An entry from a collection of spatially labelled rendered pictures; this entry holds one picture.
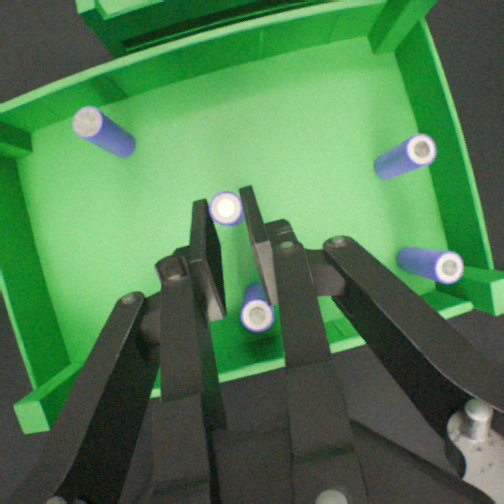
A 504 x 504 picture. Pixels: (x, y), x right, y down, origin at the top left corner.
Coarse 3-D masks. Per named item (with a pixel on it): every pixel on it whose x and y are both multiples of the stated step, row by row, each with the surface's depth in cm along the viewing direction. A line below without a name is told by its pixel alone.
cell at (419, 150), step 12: (408, 144) 21; (420, 144) 20; (432, 144) 21; (384, 156) 25; (396, 156) 22; (408, 156) 21; (420, 156) 20; (432, 156) 21; (384, 168) 25; (396, 168) 23; (408, 168) 22
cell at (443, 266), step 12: (408, 252) 25; (420, 252) 24; (432, 252) 22; (444, 252) 21; (408, 264) 25; (420, 264) 23; (432, 264) 21; (444, 264) 21; (456, 264) 21; (432, 276) 22; (444, 276) 21; (456, 276) 21
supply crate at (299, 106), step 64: (384, 0) 21; (128, 64) 22; (192, 64) 25; (256, 64) 27; (320, 64) 27; (384, 64) 26; (0, 128) 23; (64, 128) 27; (128, 128) 27; (192, 128) 27; (256, 128) 27; (320, 128) 27; (384, 128) 27; (448, 128) 23; (0, 192) 24; (64, 192) 27; (128, 192) 27; (192, 192) 27; (256, 192) 27; (320, 192) 27; (384, 192) 27; (448, 192) 25; (0, 256) 23; (64, 256) 28; (128, 256) 28; (384, 256) 27; (64, 320) 28; (64, 384) 24
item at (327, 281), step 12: (276, 228) 18; (288, 228) 17; (276, 240) 17; (288, 240) 16; (312, 252) 15; (312, 264) 14; (324, 264) 14; (312, 276) 14; (324, 276) 14; (336, 276) 14; (324, 288) 15; (336, 288) 14; (348, 288) 14
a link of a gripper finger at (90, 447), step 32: (128, 320) 13; (96, 352) 12; (128, 352) 12; (96, 384) 11; (128, 384) 12; (64, 416) 10; (96, 416) 10; (128, 416) 11; (64, 448) 9; (96, 448) 9; (128, 448) 11; (32, 480) 8; (64, 480) 8; (96, 480) 9
